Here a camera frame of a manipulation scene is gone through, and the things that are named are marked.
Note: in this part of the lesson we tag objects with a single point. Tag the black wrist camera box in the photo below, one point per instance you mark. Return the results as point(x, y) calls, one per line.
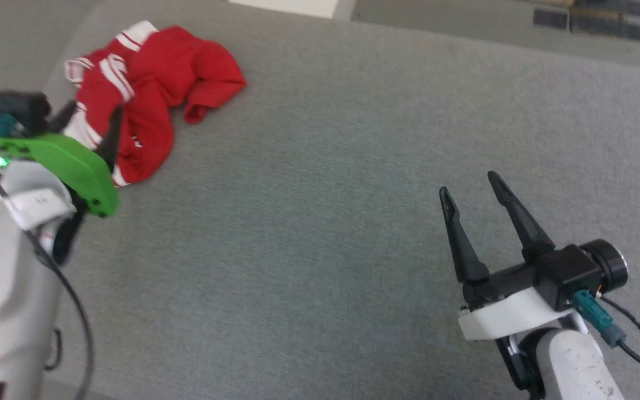
point(20, 105)
point(567, 275)

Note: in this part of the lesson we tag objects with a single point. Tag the black round right gripper motor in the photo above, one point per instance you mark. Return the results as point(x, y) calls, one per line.
point(611, 264)

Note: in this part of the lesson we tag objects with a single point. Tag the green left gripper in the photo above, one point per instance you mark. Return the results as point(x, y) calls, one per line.
point(75, 166)

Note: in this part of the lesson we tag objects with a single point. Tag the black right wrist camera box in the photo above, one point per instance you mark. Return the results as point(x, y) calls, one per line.
point(567, 275)

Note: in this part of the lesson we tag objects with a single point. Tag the red garment with white trim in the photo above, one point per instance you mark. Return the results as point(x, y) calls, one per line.
point(153, 72)

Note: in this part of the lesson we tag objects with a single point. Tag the white rectangular block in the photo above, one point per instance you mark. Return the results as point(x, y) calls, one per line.
point(286, 6)

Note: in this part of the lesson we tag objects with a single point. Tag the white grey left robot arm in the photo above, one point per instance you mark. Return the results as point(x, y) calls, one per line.
point(3, 289)

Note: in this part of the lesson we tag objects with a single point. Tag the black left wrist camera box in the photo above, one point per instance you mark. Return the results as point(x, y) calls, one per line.
point(20, 105)

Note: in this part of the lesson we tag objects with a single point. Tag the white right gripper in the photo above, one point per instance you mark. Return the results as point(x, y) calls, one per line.
point(509, 316)

